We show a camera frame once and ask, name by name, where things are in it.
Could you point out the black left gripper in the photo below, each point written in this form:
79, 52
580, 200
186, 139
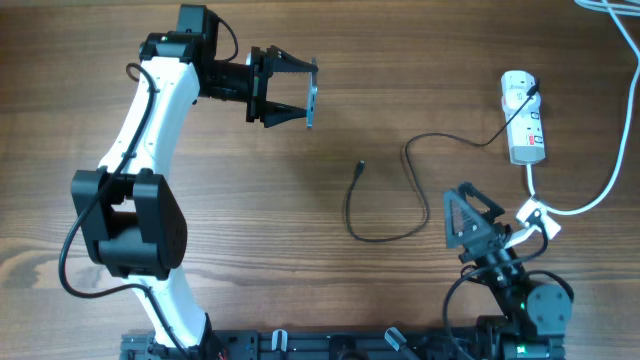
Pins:
274, 62

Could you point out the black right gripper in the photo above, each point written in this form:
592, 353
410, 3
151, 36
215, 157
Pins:
477, 227

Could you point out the turquoise screen Galaxy smartphone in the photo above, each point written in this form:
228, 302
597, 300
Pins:
311, 100

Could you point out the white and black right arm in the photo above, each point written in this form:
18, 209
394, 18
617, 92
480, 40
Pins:
536, 305

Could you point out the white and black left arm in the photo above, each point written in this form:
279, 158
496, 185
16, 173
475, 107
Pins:
127, 215

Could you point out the white power strip socket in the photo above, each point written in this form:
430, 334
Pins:
524, 130

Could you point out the white USB charger plug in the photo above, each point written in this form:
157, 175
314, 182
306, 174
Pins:
519, 99

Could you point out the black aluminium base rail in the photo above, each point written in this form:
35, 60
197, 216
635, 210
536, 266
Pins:
431, 344

